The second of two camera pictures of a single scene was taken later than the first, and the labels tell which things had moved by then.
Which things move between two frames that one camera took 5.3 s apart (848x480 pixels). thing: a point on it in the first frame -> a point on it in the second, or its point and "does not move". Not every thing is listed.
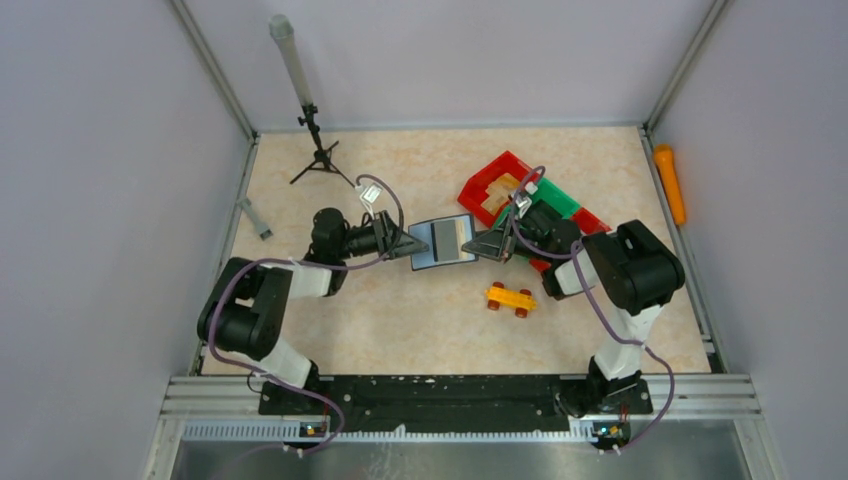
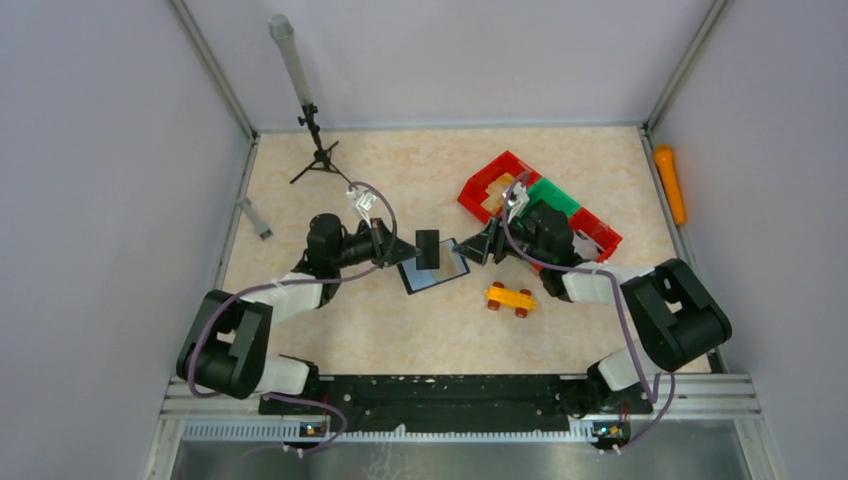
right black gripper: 495,243 does not move
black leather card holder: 445,239 -> 451,267
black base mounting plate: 456,404 does not move
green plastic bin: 553,196 does not move
